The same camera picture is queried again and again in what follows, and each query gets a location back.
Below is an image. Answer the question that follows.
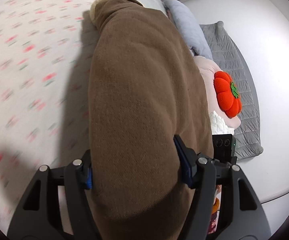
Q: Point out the brown coat with fur collar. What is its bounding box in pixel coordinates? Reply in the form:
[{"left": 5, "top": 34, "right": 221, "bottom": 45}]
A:
[{"left": 89, "top": 0, "right": 213, "bottom": 239}]

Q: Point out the person's hand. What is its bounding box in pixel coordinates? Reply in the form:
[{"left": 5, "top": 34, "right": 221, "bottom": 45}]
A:
[{"left": 212, "top": 185, "right": 222, "bottom": 215}]

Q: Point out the red pumpkin plush cushion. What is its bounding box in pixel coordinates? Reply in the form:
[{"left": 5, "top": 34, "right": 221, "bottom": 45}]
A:
[{"left": 213, "top": 71, "right": 242, "bottom": 118}]

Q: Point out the pink pillow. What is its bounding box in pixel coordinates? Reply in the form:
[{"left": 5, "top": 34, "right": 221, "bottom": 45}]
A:
[{"left": 193, "top": 55, "right": 242, "bottom": 131}]

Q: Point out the grey quilted blanket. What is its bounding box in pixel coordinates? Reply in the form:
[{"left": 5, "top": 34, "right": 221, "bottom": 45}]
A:
[{"left": 200, "top": 21, "right": 263, "bottom": 160}]

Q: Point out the white cherry print sheet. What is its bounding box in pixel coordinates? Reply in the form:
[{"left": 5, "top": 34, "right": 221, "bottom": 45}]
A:
[{"left": 0, "top": 0, "right": 98, "bottom": 233}]

